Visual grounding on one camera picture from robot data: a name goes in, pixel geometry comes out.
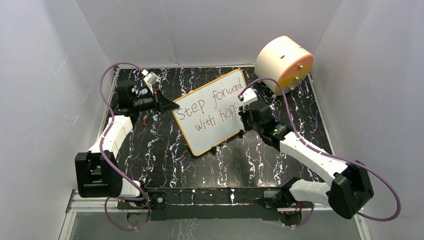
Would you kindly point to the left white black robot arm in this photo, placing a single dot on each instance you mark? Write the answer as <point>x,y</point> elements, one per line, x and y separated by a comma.
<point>97,171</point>

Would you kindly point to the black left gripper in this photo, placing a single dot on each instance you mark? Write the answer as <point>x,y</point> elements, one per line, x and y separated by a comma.
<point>159,102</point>

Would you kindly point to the yellow framed whiteboard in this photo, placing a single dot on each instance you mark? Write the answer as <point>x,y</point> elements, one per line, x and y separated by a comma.
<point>208,115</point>

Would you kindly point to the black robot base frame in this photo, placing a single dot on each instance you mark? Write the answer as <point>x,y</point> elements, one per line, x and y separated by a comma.
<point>293,214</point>

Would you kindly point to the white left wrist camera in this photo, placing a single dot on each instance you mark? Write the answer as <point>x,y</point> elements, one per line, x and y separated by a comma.
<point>150,78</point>

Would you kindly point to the blue white round jar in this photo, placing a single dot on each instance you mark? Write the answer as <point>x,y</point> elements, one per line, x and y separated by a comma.
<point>142,92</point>

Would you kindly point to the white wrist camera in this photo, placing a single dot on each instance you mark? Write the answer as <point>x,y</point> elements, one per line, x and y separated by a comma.
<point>246,98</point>
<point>150,78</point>

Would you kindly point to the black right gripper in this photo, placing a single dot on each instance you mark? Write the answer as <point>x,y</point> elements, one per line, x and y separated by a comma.
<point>243,115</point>

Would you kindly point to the aluminium rail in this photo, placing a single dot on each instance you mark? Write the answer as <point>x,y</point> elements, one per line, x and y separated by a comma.
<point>164,198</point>

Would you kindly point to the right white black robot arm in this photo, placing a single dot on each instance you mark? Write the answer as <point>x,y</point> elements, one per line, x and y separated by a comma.
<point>346,187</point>

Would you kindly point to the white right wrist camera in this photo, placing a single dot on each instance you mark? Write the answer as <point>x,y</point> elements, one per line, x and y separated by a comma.
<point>246,98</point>

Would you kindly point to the cream round drawer box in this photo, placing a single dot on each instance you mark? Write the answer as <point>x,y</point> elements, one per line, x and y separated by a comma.
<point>284,64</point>

